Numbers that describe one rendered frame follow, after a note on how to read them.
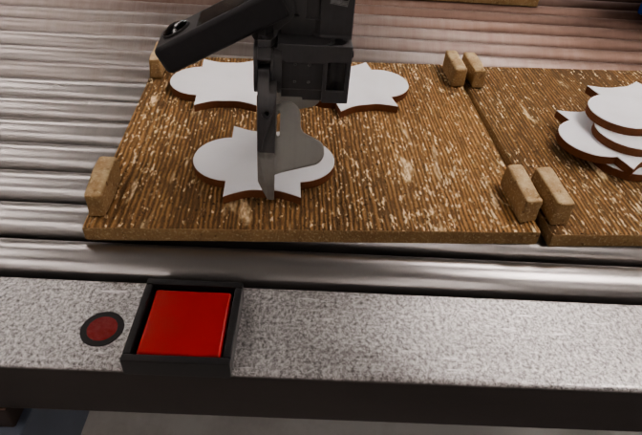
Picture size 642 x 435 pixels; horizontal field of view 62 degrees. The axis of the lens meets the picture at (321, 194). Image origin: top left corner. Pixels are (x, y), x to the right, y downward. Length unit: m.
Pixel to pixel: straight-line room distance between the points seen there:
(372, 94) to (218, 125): 0.19
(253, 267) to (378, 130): 0.24
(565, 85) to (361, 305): 0.48
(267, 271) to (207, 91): 0.28
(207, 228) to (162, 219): 0.04
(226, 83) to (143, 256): 0.28
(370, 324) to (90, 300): 0.22
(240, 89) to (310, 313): 0.33
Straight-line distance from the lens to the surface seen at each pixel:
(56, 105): 0.74
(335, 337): 0.43
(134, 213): 0.51
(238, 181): 0.52
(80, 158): 0.63
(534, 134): 0.68
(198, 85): 0.68
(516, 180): 0.54
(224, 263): 0.47
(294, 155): 0.48
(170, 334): 0.42
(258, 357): 0.42
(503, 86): 0.77
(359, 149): 0.58
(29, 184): 0.61
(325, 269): 0.47
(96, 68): 0.81
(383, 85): 0.70
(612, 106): 0.69
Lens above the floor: 1.26
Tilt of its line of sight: 39 degrees down
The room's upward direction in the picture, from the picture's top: 4 degrees clockwise
